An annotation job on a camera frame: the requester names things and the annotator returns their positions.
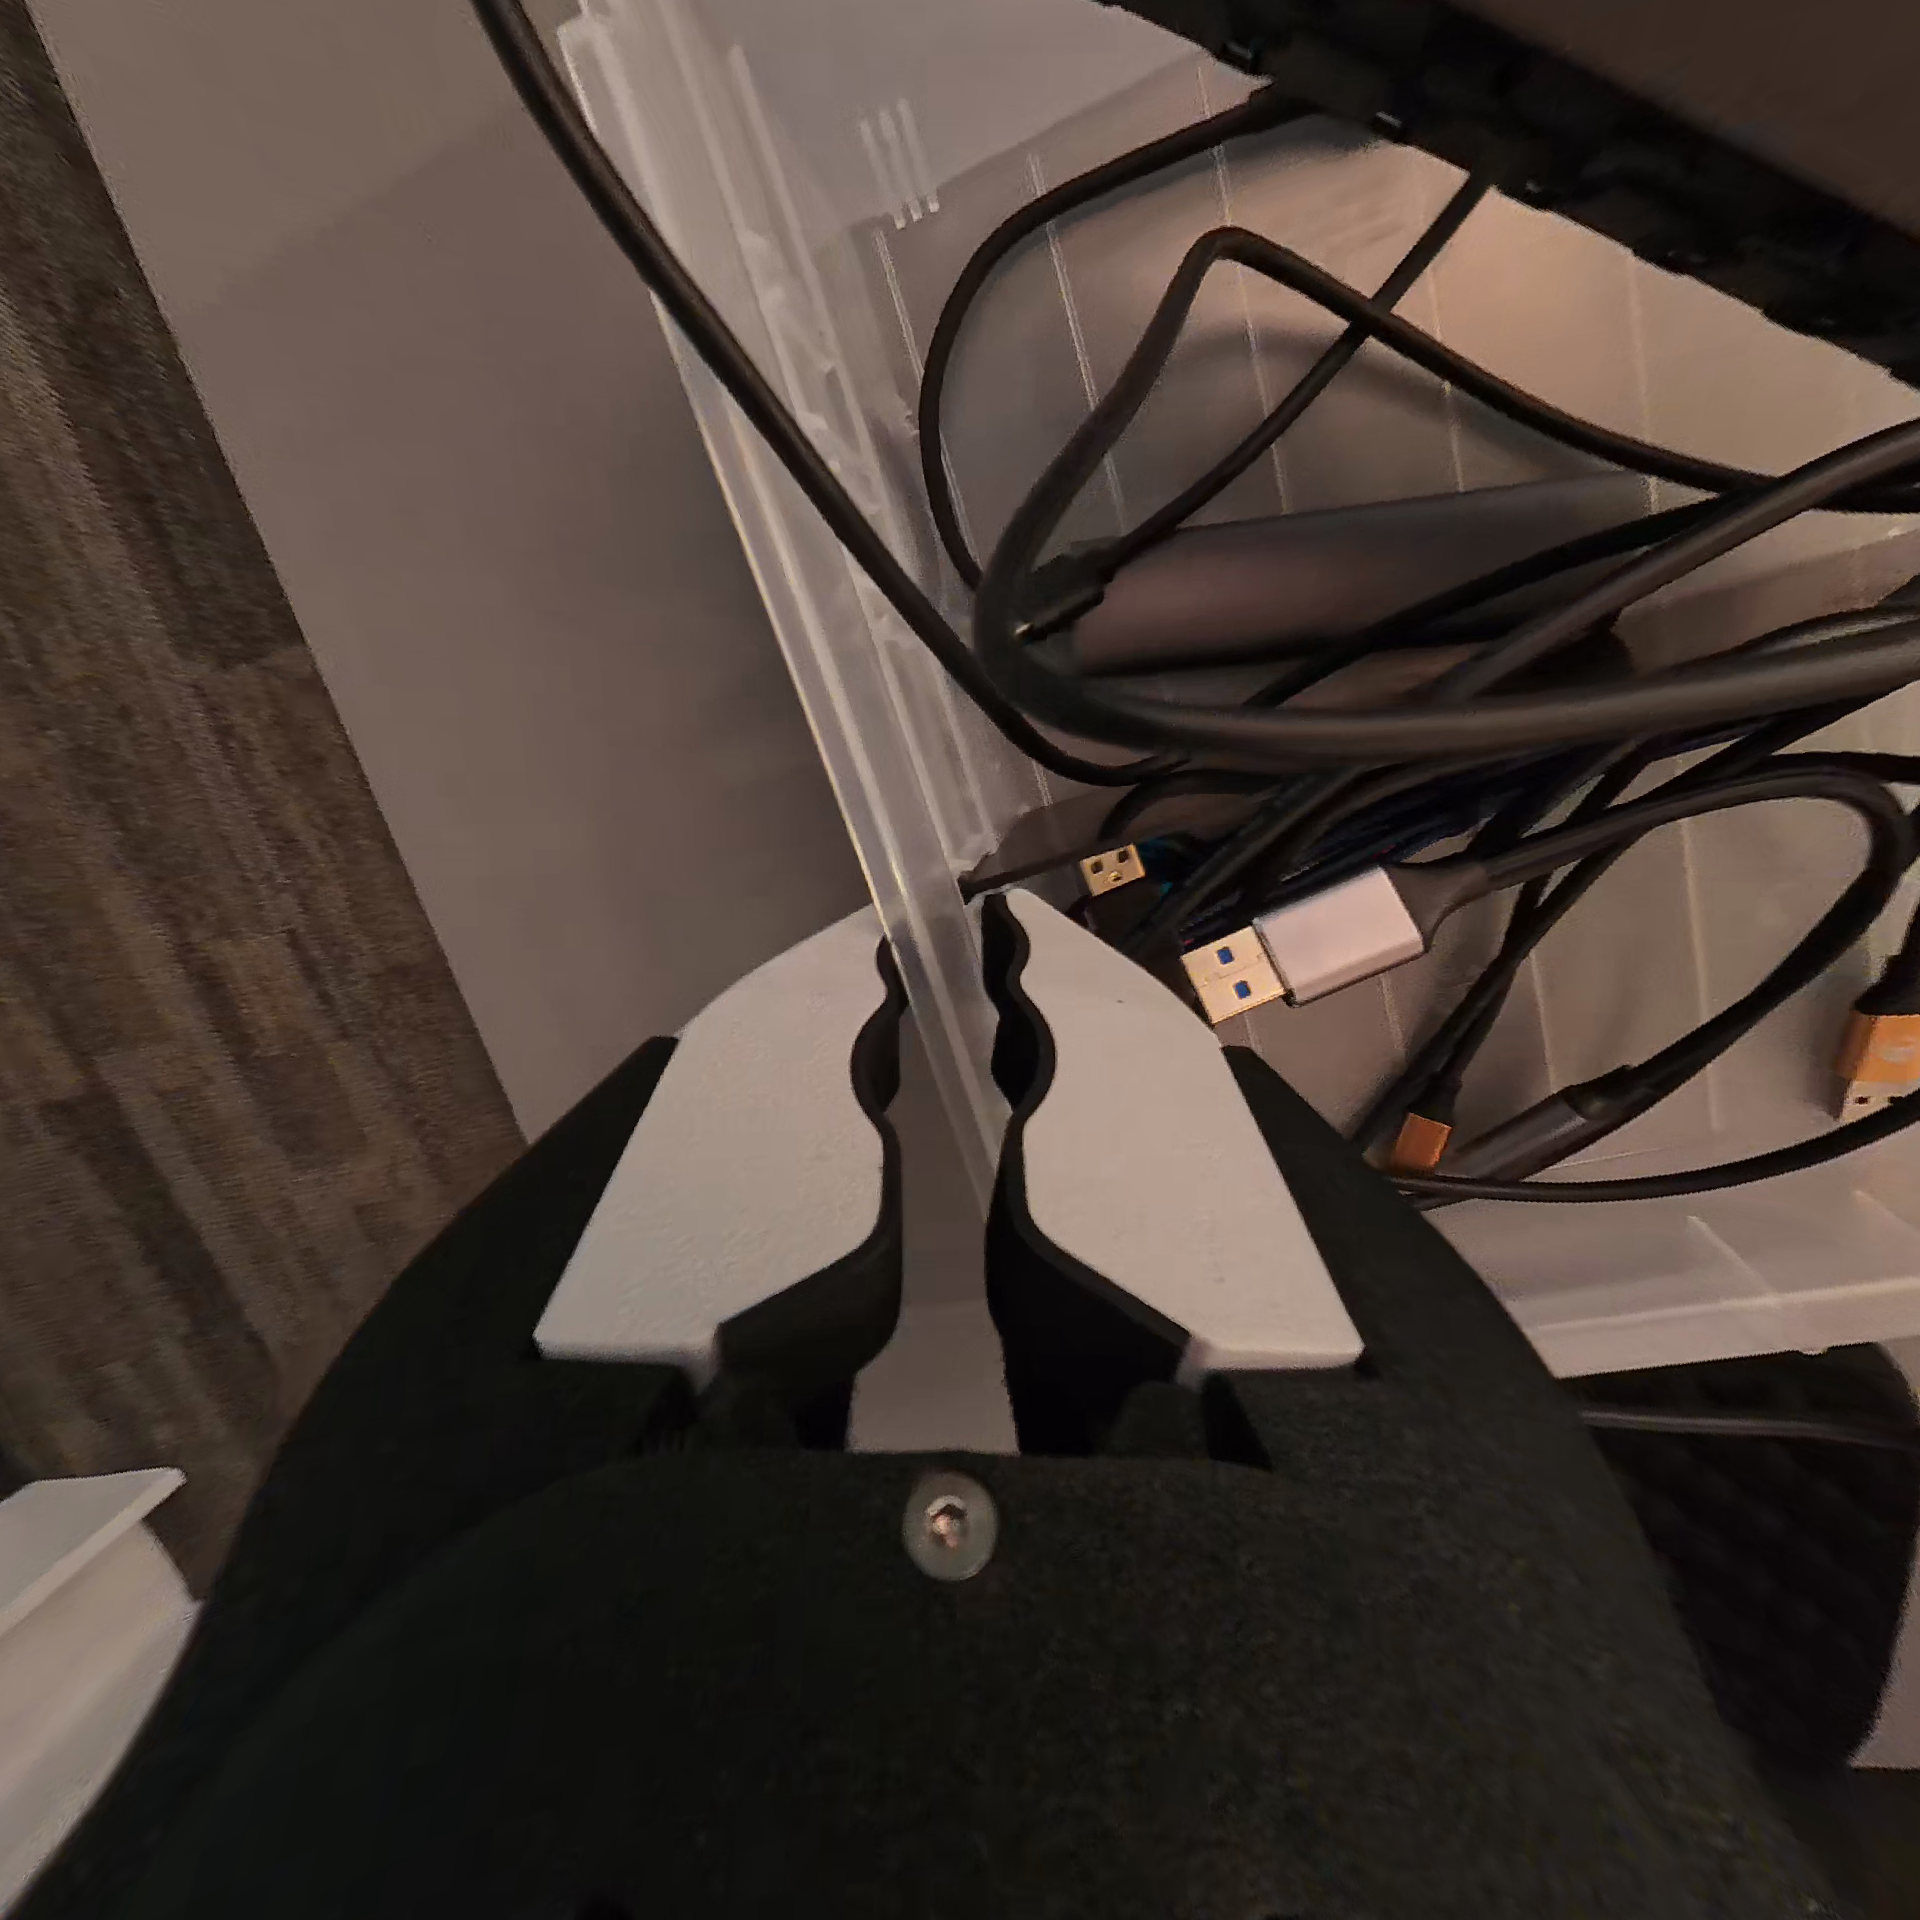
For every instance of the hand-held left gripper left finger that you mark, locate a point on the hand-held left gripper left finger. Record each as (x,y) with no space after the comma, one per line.
(737,1187)

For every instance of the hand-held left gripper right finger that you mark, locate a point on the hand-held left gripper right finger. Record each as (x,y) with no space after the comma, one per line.
(1170,1187)

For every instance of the grey metal USB hub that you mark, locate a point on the grey metal USB hub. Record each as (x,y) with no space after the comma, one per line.
(1349,576)

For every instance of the clear plastic bin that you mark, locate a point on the clear plastic bin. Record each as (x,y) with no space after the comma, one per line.
(811,360)

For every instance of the black quilted cushion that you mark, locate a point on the black quilted cushion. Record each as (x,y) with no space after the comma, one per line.
(1771,1563)

